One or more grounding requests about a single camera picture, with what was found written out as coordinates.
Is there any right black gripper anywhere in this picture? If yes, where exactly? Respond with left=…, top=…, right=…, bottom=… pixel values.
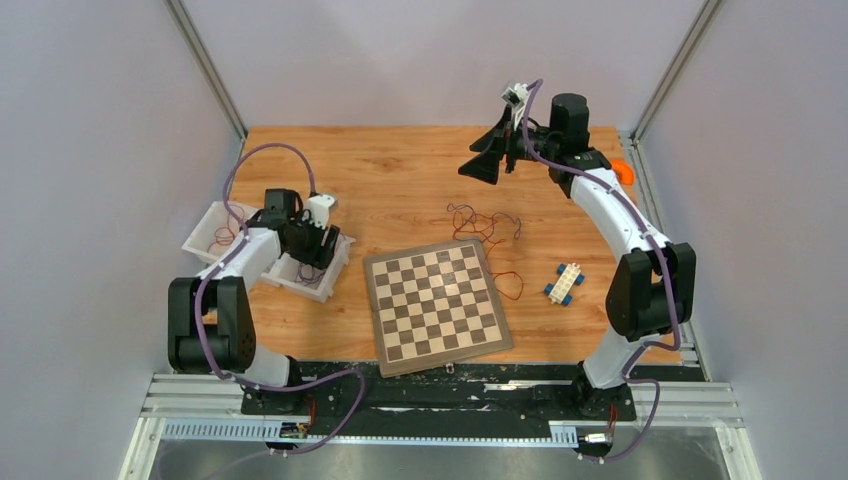
left=459, top=105, right=560, bottom=184

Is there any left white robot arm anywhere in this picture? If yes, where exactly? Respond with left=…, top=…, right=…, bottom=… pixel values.
left=167, top=189, right=340, bottom=414

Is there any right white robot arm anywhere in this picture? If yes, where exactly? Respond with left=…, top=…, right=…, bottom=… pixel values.
left=458, top=83, right=696, bottom=418

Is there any white plastic compartment tray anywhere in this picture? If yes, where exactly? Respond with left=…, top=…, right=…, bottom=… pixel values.
left=181, top=201, right=356, bottom=303

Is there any orange curved plastic piece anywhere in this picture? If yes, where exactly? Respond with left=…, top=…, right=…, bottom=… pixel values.
left=610, top=159, right=635, bottom=186

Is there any wooden chessboard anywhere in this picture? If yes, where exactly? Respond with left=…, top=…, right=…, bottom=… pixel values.
left=363, top=239, right=513, bottom=378

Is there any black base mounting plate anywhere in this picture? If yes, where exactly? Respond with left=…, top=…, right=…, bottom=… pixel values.
left=241, top=361, right=636, bottom=439

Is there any white blue toy car chassis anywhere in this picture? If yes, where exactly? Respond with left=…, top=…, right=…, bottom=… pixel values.
left=544, top=263, right=585, bottom=306

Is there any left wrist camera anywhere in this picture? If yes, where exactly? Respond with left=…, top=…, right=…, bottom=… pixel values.
left=305, top=194, right=338, bottom=229

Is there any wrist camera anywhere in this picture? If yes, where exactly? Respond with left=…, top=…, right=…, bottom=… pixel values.
left=501, top=82, right=529, bottom=112
left=305, top=194, right=338, bottom=229

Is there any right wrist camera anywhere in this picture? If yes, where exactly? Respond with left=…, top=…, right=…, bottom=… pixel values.
left=501, top=82, right=529, bottom=112

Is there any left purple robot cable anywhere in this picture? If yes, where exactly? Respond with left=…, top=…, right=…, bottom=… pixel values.
left=192, top=142, right=367, bottom=458

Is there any aluminium frame rail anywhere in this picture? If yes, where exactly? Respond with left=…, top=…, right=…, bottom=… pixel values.
left=120, top=374, right=760, bottom=479

